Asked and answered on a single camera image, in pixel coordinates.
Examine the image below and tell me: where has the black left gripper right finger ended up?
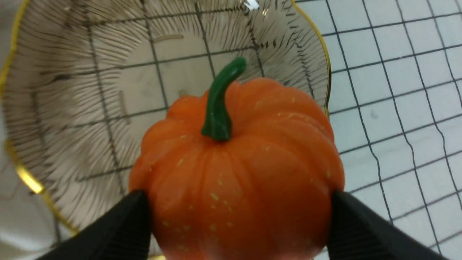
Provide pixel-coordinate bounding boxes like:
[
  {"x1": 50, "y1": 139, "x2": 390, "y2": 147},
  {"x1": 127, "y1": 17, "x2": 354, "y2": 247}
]
[{"x1": 327, "y1": 191, "x2": 444, "y2": 260}]

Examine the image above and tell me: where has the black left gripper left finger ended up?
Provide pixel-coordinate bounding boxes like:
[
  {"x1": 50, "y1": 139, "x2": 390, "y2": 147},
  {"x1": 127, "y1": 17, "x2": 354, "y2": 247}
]
[{"x1": 40, "y1": 190, "x2": 151, "y2": 260}]

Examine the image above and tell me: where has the orange toy pumpkin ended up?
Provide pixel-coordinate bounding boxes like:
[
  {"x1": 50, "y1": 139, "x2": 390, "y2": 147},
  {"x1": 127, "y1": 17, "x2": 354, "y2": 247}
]
[{"x1": 129, "y1": 57, "x2": 345, "y2": 260}]

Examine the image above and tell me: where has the white grid tablecloth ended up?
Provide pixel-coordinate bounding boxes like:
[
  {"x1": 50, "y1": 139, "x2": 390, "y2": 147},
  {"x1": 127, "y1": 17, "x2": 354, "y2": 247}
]
[{"x1": 297, "y1": 0, "x2": 462, "y2": 260}]

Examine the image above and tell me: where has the gold-rimmed glass plate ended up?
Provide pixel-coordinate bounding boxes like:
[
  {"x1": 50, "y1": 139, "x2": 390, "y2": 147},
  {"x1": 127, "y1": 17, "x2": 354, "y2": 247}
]
[{"x1": 1, "y1": 0, "x2": 331, "y2": 233}]

